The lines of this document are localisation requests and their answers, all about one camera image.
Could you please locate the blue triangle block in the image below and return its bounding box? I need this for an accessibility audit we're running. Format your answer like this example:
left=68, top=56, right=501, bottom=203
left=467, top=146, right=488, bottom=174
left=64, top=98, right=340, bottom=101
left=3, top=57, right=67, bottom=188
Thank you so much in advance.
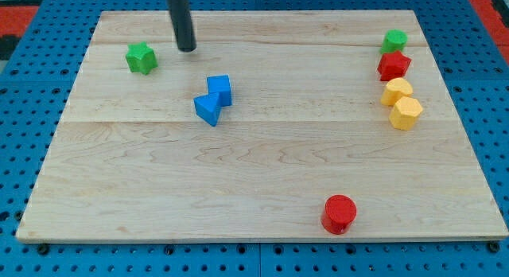
left=193, top=93, right=221, bottom=127

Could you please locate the yellow hexagon block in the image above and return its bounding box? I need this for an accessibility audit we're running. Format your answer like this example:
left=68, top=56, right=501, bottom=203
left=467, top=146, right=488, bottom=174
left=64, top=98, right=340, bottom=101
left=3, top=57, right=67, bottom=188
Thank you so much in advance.
left=389, top=96, right=423, bottom=131

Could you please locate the red cylinder block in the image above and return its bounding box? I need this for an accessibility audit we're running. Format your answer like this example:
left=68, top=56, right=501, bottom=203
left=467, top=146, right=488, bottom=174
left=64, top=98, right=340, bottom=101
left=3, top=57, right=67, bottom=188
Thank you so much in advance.
left=321, top=194, right=357, bottom=235

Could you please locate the wooden board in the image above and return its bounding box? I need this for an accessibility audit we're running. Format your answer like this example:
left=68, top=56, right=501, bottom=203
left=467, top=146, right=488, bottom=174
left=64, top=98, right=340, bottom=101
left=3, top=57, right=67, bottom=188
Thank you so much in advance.
left=16, top=10, right=508, bottom=244

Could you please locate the yellow heart block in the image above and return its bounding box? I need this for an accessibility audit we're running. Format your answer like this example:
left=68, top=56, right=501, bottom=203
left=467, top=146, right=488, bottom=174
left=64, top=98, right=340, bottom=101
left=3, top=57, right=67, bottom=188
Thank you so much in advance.
left=380, top=77, right=414, bottom=106

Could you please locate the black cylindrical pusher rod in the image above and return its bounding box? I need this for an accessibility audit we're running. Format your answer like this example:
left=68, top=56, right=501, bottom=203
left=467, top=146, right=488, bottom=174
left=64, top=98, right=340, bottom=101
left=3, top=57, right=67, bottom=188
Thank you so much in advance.
left=166, top=0, right=196, bottom=53

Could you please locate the green star block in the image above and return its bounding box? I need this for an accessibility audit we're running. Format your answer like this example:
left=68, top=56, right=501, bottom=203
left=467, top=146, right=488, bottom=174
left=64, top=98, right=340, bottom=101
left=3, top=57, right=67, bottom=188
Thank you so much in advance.
left=125, top=41, right=158, bottom=75

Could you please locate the green cylinder block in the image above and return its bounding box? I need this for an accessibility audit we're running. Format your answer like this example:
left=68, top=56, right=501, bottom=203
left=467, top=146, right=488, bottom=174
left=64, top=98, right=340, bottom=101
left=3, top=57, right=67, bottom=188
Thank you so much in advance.
left=379, top=29, right=408, bottom=54

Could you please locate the blue cube block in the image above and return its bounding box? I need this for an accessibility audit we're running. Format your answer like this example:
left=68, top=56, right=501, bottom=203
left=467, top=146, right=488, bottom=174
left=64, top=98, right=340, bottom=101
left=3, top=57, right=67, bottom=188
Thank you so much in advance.
left=206, top=75, right=232, bottom=107

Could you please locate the red star block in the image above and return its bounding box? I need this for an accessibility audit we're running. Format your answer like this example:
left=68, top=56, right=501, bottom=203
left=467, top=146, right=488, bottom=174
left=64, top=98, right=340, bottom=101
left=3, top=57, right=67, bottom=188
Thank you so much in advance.
left=377, top=50, right=412, bottom=81

